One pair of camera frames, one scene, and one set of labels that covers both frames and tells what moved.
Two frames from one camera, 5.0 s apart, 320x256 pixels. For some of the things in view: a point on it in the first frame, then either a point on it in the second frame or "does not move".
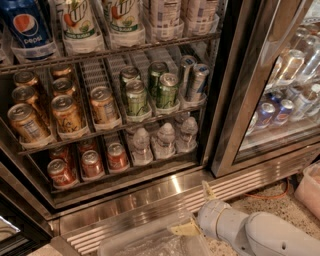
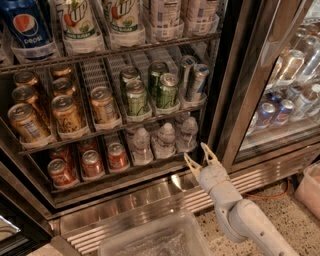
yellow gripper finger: [188, 229] → [211, 157]
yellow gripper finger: [209, 193] → [193, 165]
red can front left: [61, 175] does not move
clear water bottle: [186, 138] does not move
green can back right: [155, 70] does not move
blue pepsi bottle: [29, 20] does not move
